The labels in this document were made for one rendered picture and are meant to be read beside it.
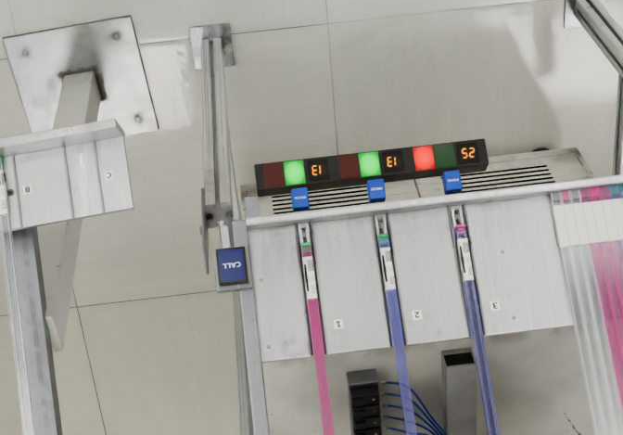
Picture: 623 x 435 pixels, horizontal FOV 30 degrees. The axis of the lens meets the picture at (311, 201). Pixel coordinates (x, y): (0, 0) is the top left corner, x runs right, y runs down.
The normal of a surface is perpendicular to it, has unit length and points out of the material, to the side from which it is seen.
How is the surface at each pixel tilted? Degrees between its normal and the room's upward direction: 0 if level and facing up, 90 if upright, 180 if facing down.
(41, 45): 0
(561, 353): 0
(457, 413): 0
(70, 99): 90
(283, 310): 48
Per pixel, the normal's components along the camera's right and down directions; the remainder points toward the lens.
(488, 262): 0.00, -0.29
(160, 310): 0.09, 0.51
